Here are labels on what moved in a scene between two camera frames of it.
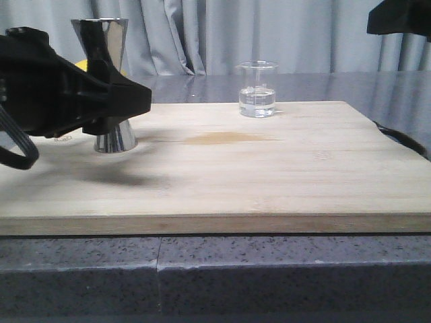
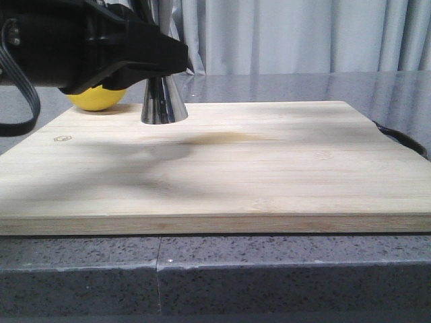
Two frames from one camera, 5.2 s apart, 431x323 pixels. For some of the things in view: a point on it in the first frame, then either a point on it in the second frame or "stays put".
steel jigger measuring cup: x=119 y=137 -> x=162 y=103
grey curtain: x=212 y=37 stays put
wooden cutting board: x=226 y=167 stays put
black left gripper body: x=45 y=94 -> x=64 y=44
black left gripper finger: x=128 y=99 -> x=151 y=53
